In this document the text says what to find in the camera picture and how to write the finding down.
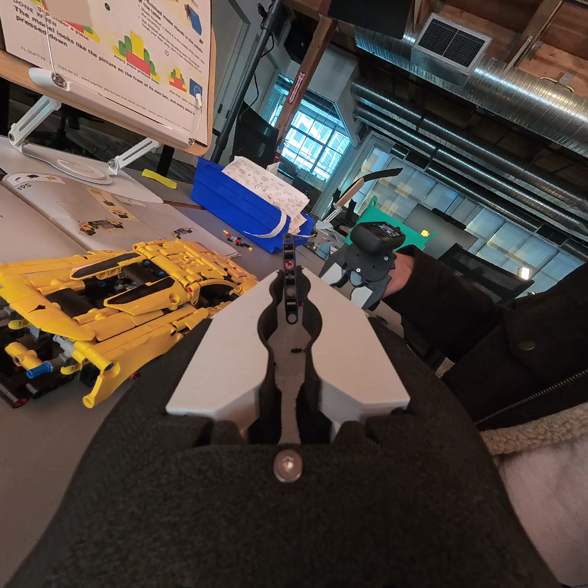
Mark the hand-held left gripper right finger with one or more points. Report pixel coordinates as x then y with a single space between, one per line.
358 367

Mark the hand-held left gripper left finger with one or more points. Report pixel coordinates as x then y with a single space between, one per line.
220 367

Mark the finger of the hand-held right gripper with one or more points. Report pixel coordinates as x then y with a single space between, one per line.
367 294
333 276

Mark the black beam piece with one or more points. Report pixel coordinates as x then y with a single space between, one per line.
288 248

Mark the yellow toy brick car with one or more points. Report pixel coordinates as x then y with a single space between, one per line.
128 294

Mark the person's right forearm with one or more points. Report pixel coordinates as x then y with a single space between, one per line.
441 294

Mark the grey desk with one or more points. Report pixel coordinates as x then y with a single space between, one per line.
36 436

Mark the person's right hand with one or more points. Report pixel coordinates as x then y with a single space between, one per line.
403 271

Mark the teal plastic bin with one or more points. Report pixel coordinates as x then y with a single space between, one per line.
418 236

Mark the cluster of tiny coloured pieces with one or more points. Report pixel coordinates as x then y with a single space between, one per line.
236 239

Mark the white patterned paper bag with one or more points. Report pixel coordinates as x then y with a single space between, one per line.
262 183

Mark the blue plastic bin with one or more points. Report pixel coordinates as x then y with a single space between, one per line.
229 206

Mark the paned window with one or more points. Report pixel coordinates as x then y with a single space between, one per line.
317 142

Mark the dark upright panel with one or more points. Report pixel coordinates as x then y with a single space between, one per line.
255 133

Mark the yellow sticky note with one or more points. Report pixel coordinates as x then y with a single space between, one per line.
158 179

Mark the person's fleece-lined jacket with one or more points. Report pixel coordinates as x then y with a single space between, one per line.
528 482

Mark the wooden display board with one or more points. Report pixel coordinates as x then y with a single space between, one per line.
212 92

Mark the open instruction booklet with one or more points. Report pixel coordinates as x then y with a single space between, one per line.
55 216

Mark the white ceiling vent grille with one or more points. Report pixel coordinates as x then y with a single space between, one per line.
452 41

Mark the printed instruction sheet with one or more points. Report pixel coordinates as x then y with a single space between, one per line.
138 82

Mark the white board stand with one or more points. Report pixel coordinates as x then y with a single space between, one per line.
41 156

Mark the dark wall monitor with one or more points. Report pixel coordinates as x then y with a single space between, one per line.
441 225

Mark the silver ventilation duct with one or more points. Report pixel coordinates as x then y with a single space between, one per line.
528 92

